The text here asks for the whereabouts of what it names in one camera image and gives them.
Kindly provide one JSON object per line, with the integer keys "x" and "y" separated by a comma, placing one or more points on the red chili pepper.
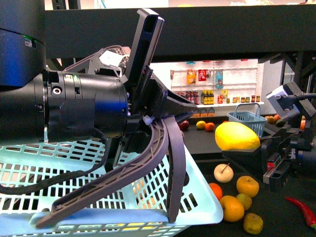
{"x": 308, "y": 214}

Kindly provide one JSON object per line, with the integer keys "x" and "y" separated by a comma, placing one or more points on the far shelf lemon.
{"x": 200, "y": 125}

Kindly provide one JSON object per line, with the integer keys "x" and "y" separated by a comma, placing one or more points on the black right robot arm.
{"x": 284, "y": 151}

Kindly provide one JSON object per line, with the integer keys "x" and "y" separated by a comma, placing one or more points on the yellow orange apple back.
{"x": 247, "y": 185}

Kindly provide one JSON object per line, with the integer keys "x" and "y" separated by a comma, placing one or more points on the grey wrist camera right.
{"x": 289, "y": 101}

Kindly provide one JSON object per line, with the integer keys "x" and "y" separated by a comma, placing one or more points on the teal plastic shopping basket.
{"x": 97, "y": 204}

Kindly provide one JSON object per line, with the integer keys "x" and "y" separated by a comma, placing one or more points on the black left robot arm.
{"x": 37, "y": 104}

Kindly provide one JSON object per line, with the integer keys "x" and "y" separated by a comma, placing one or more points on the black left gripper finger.
{"x": 183, "y": 116}
{"x": 163, "y": 102}

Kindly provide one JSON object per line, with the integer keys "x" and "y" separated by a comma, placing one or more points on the far shelf orange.
{"x": 209, "y": 127}

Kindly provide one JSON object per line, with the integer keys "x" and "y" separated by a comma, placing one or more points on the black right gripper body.
{"x": 293, "y": 156}

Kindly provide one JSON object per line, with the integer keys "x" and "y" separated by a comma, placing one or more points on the white wall product shelf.
{"x": 217, "y": 87}

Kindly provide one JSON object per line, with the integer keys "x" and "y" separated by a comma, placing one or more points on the blue plastic basket far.
{"x": 254, "y": 121}

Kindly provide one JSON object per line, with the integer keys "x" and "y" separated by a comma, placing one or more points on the far fruit pile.
{"x": 184, "y": 126}

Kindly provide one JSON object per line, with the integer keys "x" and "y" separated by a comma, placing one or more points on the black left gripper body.
{"x": 117, "y": 79}

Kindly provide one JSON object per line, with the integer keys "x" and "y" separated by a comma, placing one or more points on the brown kiwi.
{"x": 253, "y": 223}
{"x": 245, "y": 200}

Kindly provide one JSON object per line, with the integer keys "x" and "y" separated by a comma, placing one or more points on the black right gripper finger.
{"x": 249, "y": 159}
{"x": 274, "y": 139}

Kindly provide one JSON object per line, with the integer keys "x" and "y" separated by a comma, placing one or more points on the brown kiwi upper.
{"x": 245, "y": 200}

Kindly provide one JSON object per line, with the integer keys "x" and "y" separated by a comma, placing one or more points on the yellow lemon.
{"x": 235, "y": 136}

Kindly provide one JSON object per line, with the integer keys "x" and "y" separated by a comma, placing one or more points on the yellow orange apple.
{"x": 233, "y": 209}
{"x": 247, "y": 185}

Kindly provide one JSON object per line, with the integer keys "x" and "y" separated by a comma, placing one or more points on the white pear with stem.
{"x": 223, "y": 173}

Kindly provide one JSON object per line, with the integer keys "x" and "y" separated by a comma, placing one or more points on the small orange mandarin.
{"x": 217, "y": 190}

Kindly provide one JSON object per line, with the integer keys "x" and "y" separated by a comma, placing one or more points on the brown kiwi lower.
{"x": 253, "y": 223}

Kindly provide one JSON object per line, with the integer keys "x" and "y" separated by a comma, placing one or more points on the yellow orange apple front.
{"x": 233, "y": 209}

